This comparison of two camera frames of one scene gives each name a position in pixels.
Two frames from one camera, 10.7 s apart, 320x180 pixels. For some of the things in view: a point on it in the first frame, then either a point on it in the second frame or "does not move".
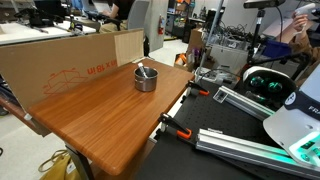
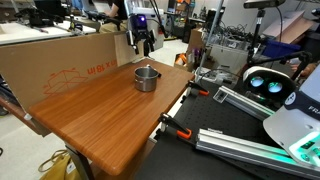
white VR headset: [268, 85] does not move
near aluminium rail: [253, 151] does not move
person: [298, 40] -> [308, 69]
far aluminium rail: [243, 104] does not move
